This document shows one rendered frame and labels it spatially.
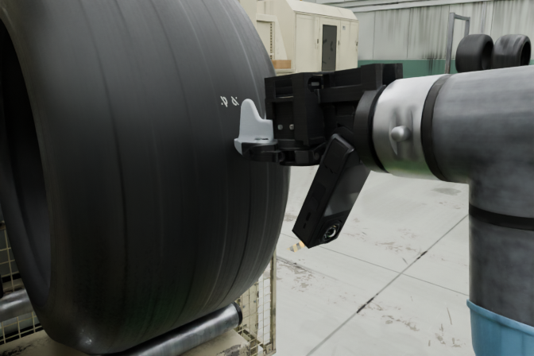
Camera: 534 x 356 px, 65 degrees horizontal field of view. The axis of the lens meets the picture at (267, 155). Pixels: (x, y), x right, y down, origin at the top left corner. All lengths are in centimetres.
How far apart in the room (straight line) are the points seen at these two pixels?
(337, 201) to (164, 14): 29
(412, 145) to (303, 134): 10
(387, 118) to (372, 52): 1239
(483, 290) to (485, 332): 3
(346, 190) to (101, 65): 27
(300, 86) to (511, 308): 22
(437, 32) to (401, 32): 95
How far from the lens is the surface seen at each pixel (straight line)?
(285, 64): 567
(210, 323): 75
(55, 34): 49
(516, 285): 29
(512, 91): 27
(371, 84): 33
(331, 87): 38
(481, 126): 27
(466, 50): 578
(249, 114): 44
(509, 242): 28
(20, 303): 92
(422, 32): 1214
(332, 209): 38
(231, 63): 52
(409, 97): 30
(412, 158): 30
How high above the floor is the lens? 133
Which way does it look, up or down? 12 degrees down
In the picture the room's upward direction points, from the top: straight up
